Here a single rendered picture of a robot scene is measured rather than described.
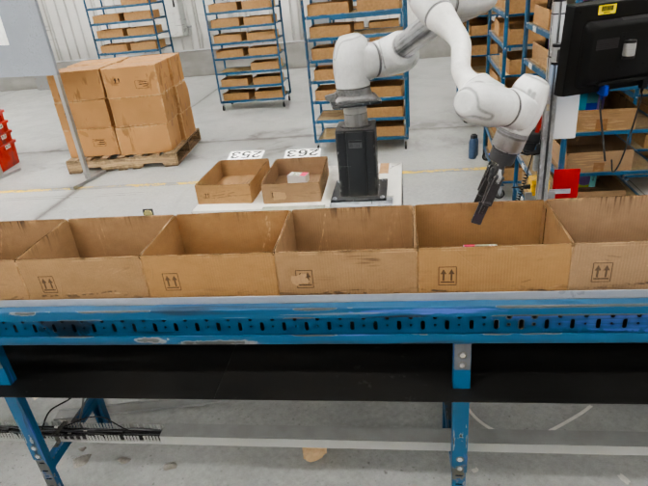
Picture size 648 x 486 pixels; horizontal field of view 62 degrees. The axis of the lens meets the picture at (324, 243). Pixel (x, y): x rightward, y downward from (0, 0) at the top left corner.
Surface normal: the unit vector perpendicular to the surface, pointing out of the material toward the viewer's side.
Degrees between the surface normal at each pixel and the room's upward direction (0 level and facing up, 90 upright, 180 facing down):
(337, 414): 0
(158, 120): 89
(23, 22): 90
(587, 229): 89
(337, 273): 91
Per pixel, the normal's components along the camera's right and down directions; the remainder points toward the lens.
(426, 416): -0.09, -0.89
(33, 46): -0.32, 0.45
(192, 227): -0.10, 0.46
